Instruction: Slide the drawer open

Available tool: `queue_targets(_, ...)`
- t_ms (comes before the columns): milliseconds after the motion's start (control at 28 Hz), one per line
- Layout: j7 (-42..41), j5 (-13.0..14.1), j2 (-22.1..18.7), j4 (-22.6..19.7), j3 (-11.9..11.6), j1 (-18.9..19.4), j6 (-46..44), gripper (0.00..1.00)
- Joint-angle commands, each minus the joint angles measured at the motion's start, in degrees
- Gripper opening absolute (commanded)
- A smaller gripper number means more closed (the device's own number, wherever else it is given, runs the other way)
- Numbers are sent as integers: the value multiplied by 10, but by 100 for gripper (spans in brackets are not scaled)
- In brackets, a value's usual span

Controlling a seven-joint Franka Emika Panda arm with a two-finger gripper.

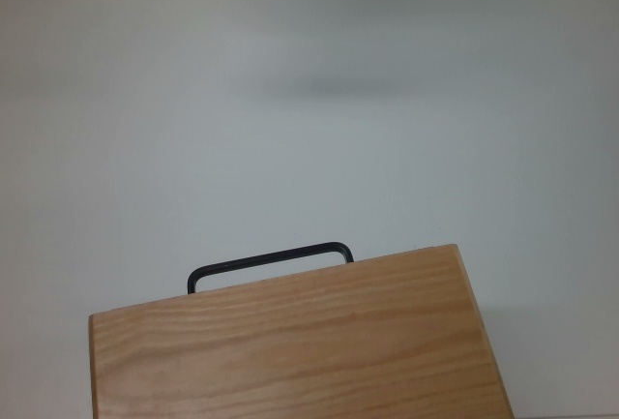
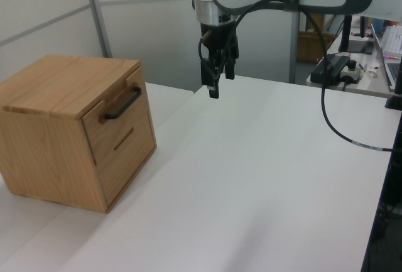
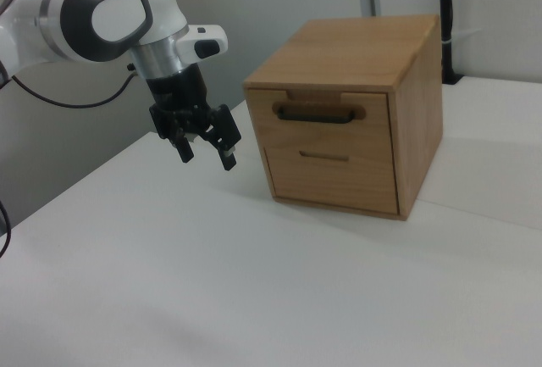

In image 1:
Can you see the light wooden cabinet shell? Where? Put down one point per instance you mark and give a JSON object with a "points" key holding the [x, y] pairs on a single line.
{"points": [[290, 341]]}

